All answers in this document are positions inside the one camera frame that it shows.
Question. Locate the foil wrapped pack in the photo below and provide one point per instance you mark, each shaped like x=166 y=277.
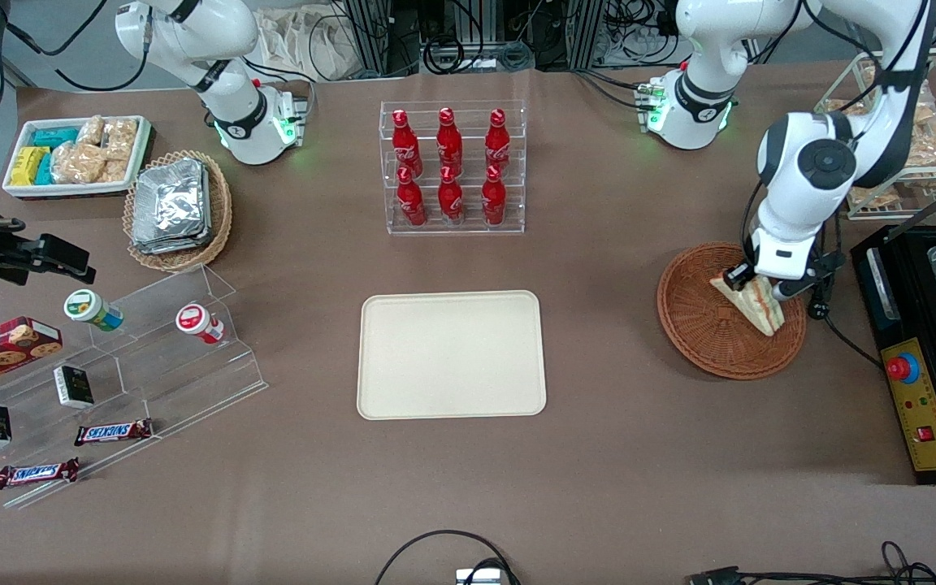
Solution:
x=167 y=248
x=169 y=199

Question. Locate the beige plastic tray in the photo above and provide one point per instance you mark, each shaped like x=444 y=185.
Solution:
x=452 y=357

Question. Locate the green lid snack cup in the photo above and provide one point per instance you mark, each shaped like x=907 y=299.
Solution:
x=84 y=305

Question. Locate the small grey device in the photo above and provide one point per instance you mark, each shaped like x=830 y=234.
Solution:
x=480 y=577

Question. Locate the yellow snack pack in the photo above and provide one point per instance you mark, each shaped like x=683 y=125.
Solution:
x=27 y=165

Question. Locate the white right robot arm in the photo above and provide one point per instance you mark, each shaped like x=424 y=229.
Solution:
x=232 y=49

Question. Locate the clear rice crisp bag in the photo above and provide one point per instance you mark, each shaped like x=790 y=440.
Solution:
x=114 y=170
x=93 y=130
x=78 y=162
x=120 y=136

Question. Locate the white rectangular bin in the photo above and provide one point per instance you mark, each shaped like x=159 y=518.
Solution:
x=70 y=192

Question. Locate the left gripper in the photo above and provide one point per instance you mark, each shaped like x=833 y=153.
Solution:
x=737 y=274

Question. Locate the red emergency stop button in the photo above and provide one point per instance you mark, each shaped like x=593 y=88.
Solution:
x=903 y=368

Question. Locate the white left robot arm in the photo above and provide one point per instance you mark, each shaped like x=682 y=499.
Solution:
x=809 y=162

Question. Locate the triangular sandwich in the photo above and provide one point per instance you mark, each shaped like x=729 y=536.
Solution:
x=760 y=313

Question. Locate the red lid snack cup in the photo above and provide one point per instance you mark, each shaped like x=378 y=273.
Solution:
x=192 y=318

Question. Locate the brown wicker basket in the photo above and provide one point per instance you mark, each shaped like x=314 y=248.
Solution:
x=704 y=325

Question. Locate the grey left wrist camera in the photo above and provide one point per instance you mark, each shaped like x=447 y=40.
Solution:
x=790 y=290

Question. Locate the light wicker basket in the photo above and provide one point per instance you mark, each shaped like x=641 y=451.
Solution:
x=175 y=262

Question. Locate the clear acrylic stepped shelf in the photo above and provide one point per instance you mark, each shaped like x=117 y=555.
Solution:
x=184 y=382

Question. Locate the clear cracker bag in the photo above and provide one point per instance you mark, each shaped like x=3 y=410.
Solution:
x=878 y=197
x=935 y=142

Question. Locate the Snickers chocolate bar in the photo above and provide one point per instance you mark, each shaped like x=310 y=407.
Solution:
x=113 y=432
x=36 y=473

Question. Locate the beige cloth bag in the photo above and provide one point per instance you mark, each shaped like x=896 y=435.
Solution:
x=297 y=45

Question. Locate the aluminium frame post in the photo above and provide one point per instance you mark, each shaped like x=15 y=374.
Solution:
x=586 y=32
x=370 y=36

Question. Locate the red cola bottle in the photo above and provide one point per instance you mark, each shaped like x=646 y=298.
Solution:
x=449 y=142
x=411 y=201
x=493 y=200
x=405 y=145
x=498 y=142
x=450 y=200

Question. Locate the teal snack pack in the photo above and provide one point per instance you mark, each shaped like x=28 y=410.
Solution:
x=54 y=136
x=45 y=171

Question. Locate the clear acrylic bottle rack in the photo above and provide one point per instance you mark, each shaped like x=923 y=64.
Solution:
x=472 y=230

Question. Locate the black machine with yellow panel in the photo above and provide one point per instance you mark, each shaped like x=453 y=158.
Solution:
x=874 y=309

